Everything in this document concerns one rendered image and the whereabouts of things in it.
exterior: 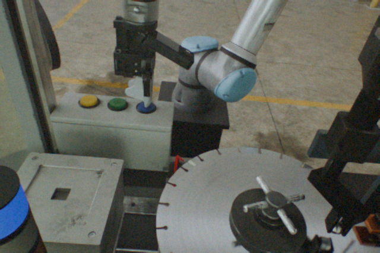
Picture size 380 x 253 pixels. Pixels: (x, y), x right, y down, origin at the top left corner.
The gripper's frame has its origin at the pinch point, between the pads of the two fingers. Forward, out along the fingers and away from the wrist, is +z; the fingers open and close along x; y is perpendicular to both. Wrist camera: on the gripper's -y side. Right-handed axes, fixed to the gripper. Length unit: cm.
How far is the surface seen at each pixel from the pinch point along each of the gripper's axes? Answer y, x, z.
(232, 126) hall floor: -49, -114, 92
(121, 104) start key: 6.7, 1.0, 0.8
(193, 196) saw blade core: -10.9, 30.4, -3.5
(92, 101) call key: 13.5, 0.9, 0.8
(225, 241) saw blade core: -15.4, 37.6, -3.5
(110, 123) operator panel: 8.1, 6.9, 2.3
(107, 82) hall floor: 56, -160, 92
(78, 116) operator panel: 15.5, 5.9, 1.8
